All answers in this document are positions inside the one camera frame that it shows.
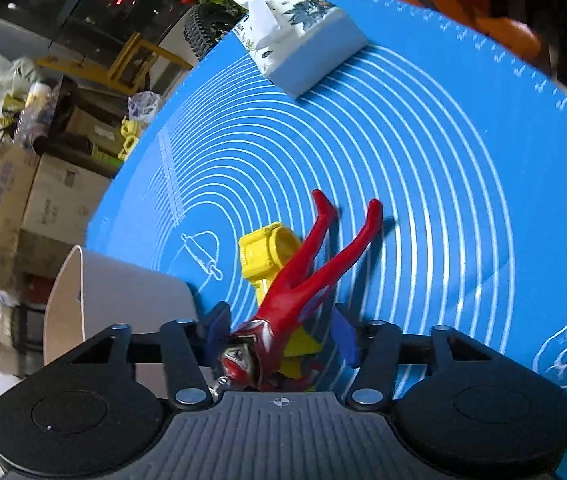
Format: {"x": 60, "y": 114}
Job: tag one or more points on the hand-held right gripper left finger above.
{"x": 214, "y": 332}

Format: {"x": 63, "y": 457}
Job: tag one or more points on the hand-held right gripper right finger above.
{"x": 347, "y": 337}

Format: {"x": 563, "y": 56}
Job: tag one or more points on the red superhero figure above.
{"x": 293, "y": 290}

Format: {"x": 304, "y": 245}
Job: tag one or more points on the yellow plastic toy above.
{"x": 263, "y": 255}

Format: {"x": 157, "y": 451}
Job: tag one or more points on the beige plastic basket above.
{"x": 128, "y": 300}

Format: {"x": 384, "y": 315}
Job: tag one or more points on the blue silicone baking mat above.
{"x": 413, "y": 185}

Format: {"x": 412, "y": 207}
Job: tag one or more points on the large plain cardboard box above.
{"x": 63, "y": 200}

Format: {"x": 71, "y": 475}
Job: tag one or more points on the yellow plastic item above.
{"x": 129, "y": 137}

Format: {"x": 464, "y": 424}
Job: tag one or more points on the clear plastic bag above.
{"x": 144, "y": 106}

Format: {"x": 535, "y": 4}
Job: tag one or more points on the small brown cardboard box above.
{"x": 90, "y": 127}

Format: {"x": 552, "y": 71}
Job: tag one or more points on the yellow wooden chair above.
{"x": 133, "y": 57}

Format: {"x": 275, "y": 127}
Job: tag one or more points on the white tissue box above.
{"x": 308, "y": 45}

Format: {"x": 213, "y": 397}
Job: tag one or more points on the black and green bicycle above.
{"x": 208, "y": 15}

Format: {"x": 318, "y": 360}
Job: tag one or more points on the orange bag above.
{"x": 503, "y": 30}

